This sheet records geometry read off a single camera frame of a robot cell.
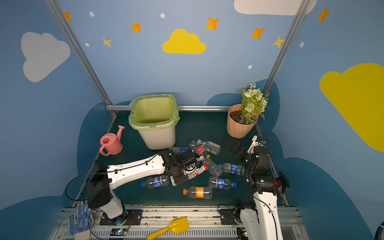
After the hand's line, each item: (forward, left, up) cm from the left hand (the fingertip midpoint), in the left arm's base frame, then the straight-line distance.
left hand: (185, 176), depth 78 cm
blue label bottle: (+7, -28, -5) cm, 29 cm away
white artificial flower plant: (+39, -40, +19) cm, 59 cm away
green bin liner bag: (+42, +23, +7) cm, 48 cm away
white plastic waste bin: (+24, +16, 0) cm, 29 cm away
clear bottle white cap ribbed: (+7, -16, -5) cm, 19 cm away
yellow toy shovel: (-21, +3, -9) cm, 23 cm away
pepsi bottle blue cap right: (-2, -21, -5) cm, 22 cm away
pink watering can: (+20, +46, +1) cm, 50 cm away
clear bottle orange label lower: (-6, -5, -8) cm, 11 cm away
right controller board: (-24, -29, -12) cm, 39 cm away
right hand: (+12, -29, +14) cm, 34 cm away
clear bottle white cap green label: (+22, -17, -7) cm, 29 cm away
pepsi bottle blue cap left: (-2, +16, -5) cm, 16 cm away
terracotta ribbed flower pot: (+32, -32, +1) cm, 45 cm away
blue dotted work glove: (-23, +49, -10) cm, 55 cm away
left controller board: (-24, +31, -10) cm, 40 cm away
